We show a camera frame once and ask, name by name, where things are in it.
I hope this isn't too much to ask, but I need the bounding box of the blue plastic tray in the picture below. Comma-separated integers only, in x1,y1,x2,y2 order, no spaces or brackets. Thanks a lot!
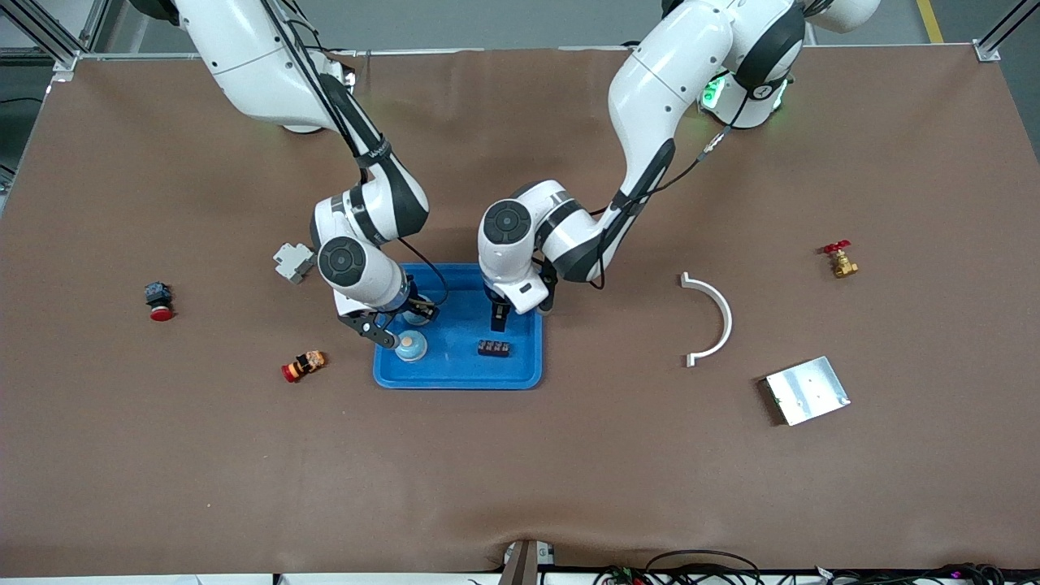
372,262,544,391

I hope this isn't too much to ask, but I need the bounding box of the white circuit breaker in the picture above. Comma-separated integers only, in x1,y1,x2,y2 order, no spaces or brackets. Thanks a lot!
273,242,316,284

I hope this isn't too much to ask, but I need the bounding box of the red yellow emergency stop button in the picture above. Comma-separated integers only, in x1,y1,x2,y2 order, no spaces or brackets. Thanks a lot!
281,350,328,384

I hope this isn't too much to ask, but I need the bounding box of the brown table mat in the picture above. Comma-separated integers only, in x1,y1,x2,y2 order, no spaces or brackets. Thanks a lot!
0,45,1040,574

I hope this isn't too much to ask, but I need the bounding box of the red mushroom button black base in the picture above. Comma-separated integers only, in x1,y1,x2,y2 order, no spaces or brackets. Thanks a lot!
144,281,175,323

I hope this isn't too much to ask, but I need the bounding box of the silver metal plate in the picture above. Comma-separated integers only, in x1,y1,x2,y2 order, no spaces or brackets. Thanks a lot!
760,356,852,427

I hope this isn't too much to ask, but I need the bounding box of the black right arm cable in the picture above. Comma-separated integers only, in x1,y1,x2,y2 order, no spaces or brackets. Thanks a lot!
258,0,450,310

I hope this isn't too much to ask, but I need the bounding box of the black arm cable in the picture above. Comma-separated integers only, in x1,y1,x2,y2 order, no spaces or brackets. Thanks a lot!
589,69,797,291
258,0,450,310

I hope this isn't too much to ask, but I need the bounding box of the white curved plastic bracket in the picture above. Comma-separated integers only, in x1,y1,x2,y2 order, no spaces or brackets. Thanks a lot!
680,272,734,368

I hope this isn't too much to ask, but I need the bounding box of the aluminium table edge rail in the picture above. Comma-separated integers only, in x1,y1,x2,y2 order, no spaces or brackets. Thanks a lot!
49,42,1002,82

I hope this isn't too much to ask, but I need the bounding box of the grey metal mount post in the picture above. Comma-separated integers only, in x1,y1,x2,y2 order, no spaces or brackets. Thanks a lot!
497,539,558,585

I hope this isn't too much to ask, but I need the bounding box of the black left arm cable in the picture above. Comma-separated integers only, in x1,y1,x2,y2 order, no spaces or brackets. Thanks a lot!
589,69,797,291

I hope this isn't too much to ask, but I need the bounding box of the black cable loop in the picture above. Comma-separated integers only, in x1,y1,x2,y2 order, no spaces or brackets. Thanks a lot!
646,550,765,585

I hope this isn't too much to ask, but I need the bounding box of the brass valve red handle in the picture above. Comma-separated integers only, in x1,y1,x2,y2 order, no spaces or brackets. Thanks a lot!
822,240,860,279

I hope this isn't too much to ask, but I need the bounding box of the aluminium frame strut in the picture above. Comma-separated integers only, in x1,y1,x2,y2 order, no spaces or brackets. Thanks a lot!
0,0,111,78
973,0,1040,63

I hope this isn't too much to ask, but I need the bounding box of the black cable bundle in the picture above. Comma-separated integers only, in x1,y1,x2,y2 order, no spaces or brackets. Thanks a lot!
817,562,1040,585

